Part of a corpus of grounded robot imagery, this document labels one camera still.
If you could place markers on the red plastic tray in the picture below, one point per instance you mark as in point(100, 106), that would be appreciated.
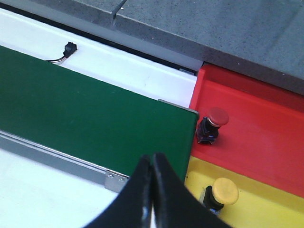
point(264, 137)

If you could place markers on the yellow plastic tray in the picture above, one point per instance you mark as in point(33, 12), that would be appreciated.
point(259, 205)

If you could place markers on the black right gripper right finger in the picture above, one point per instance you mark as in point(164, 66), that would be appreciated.
point(174, 205)

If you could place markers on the steel conveyor support bracket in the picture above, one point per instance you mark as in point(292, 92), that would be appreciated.
point(115, 181)

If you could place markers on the red mushroom push button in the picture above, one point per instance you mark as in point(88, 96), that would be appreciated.
point(208, 129)

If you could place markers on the black sensor with cable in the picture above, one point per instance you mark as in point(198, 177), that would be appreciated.
point(69, 49)

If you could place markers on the green conveyor belt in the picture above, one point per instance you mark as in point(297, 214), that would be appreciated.
point(89, 119)

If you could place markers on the aluminium conveyor frame rail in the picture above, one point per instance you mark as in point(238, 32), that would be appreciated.
point(52, 158)

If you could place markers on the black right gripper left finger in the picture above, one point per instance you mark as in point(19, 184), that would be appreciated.
point(132, 207)

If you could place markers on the grey stone shelf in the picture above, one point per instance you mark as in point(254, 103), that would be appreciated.
point(262, 39)

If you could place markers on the yellow mushroom push button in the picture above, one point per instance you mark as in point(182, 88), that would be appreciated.
point(223, 192)

